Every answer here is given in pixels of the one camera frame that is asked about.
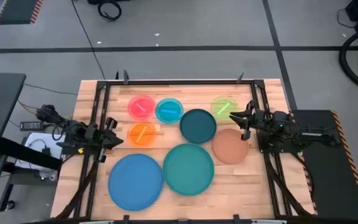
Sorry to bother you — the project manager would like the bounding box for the thick black hose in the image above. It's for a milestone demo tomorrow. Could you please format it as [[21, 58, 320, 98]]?
[[338, 26, 358, 96]]

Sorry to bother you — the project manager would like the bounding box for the black power adapter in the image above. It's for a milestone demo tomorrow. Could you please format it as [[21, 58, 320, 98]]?
[[19, 121, 45, 132]]

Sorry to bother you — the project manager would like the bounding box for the thin black cable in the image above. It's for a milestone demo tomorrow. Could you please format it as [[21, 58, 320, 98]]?
[[23, 82, 79, 96]]

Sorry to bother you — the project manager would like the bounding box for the medium dark teal plate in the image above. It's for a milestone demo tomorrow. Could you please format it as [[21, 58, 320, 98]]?
[[178, 108, 218, 145]]

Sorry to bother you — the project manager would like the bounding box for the yellow cable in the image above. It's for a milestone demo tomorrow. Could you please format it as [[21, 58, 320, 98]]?
[[17, 100, 40, 116]]

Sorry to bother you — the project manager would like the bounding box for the long black floor cable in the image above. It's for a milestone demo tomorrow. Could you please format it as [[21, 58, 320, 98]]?
[[71, 0, 106, 80]]

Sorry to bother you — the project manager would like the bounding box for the small green translucent plate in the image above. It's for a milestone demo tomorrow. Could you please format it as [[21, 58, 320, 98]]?
[[210, 96, 239, 122]]

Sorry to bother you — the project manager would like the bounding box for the black aluminium table frame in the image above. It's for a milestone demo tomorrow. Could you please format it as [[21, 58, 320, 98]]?
[[53, 78, 315, 220]]

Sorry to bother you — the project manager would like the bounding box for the small cyan translucent plate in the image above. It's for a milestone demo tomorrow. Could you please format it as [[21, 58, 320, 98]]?
[[155, 97, 185, 124]]

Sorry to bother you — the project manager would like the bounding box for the medium brown plate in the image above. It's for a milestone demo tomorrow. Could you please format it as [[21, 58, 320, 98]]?
[[211, 128, 249, 165]]

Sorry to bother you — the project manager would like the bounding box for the white box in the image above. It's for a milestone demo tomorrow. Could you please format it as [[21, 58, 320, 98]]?
[[14, 132, 67, 172]]

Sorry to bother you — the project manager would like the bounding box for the coiled black cable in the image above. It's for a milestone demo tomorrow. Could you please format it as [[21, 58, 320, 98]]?
[[96, 0, 123, 22]]

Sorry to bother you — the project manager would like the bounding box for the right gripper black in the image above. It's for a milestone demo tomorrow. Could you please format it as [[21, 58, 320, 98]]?
[[229, 100, 269, 141]]

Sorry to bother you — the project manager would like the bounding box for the small orange translucent plate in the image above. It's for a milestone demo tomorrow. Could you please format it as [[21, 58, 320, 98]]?
[[126, 121, 158, 148]]

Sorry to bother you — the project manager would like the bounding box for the black desk beam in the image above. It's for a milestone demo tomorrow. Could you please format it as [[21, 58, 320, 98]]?
[[0, 136, 63, 224]]

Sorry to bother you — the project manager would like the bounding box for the large teal green plate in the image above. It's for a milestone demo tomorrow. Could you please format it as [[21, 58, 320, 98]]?
[[162, 142, 216, 197]]

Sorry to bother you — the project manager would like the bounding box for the large blue plate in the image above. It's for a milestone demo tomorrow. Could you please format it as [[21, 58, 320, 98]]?
[[107, 152, 165, 212]]

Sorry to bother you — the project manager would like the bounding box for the black hazard-striped floor mat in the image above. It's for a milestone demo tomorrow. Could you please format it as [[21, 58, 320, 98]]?
[[291, 109, 358, 221], [0, 0, 44, 26]]

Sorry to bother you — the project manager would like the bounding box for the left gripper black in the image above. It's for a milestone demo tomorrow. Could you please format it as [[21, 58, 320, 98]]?
[[85, 117, 125, 163]]

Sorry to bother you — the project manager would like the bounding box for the small red translucent plate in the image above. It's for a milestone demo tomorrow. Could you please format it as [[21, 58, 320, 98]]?
[[127, 94, 157, 122]]

